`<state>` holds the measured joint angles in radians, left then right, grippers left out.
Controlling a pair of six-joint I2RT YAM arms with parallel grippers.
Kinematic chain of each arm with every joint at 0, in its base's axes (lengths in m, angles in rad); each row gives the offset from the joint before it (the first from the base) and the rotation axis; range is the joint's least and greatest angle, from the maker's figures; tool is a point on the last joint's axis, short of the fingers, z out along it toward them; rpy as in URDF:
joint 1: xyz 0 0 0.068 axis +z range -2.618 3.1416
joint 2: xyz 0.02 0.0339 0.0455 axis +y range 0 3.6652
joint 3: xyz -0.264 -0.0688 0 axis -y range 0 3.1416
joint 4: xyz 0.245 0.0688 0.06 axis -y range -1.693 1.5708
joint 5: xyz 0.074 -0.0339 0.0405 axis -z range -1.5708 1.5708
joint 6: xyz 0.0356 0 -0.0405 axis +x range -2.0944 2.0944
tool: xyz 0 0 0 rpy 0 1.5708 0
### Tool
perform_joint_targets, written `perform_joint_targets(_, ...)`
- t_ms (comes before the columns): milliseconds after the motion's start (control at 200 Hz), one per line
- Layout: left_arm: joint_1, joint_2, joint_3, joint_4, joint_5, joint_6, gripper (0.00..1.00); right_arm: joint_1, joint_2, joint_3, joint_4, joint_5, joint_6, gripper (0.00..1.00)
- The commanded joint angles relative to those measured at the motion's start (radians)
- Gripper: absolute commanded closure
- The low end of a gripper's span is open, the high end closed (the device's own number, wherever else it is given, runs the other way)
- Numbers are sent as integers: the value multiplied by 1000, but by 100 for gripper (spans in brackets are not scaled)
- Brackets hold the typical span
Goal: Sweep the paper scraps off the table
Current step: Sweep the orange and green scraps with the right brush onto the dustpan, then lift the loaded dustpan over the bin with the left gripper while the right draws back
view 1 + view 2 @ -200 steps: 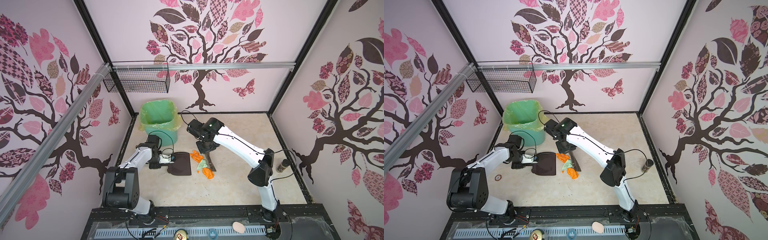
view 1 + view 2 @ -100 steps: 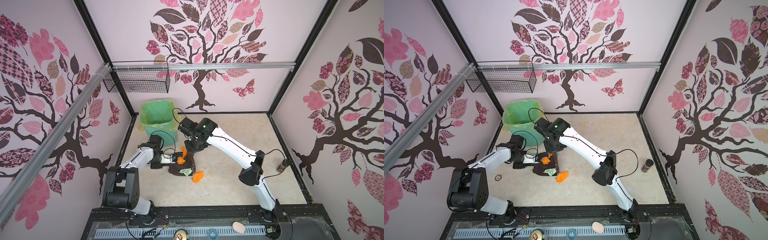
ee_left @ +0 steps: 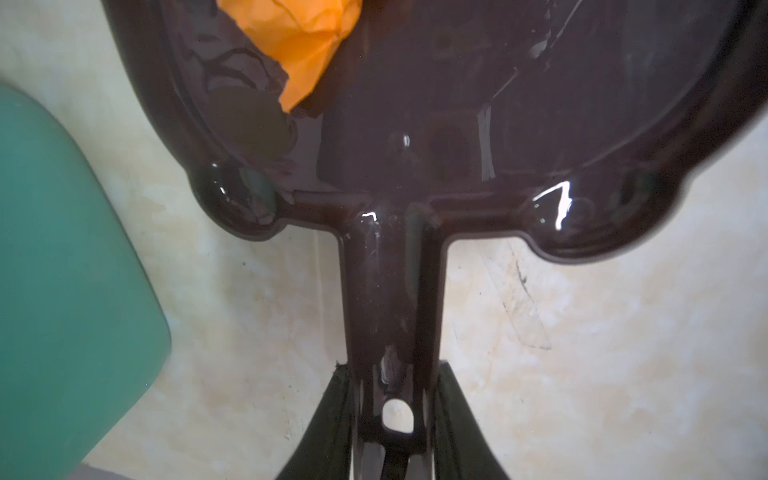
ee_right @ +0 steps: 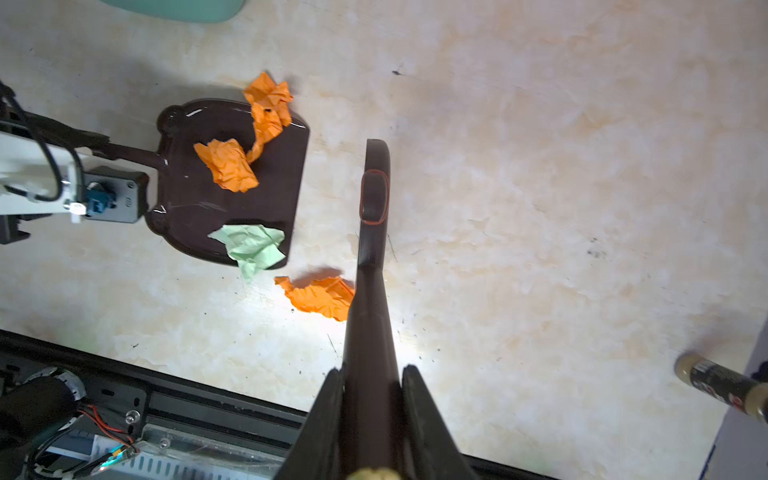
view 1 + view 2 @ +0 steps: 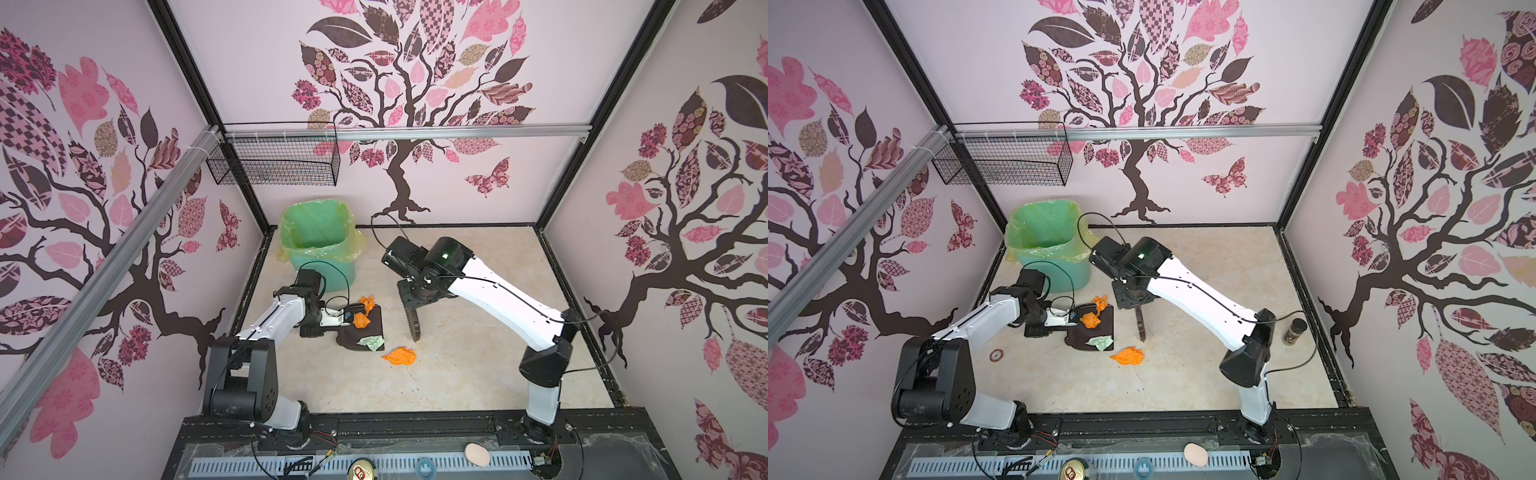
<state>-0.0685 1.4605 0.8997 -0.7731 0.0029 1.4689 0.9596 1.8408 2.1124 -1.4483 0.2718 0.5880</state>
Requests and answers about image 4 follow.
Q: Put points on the orange paper scrap far right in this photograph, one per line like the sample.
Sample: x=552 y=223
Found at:
x=229 y=163

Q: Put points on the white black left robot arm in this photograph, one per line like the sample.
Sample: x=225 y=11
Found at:
x=37 y=402

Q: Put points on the green trash bin with liner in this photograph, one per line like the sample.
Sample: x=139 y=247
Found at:
x=189 y=11

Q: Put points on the dark brown plastic dustpan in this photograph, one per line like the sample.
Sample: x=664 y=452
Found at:
x=207 y=179

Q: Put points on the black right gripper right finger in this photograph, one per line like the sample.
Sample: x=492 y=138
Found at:
x=433 y=450

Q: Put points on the orange green scrap right edge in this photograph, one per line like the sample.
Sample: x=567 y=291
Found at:
x=254 y=248

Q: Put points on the small dark bottle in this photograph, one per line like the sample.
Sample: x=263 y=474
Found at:
x=737 y=390

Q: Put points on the dark brown hand brush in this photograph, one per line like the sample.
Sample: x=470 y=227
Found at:
x=371 y=432

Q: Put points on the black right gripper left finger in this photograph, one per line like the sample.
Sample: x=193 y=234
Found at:
x=315 y=454

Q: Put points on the orange paper scrap pile centre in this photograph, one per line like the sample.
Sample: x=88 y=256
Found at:
x=331 y=297

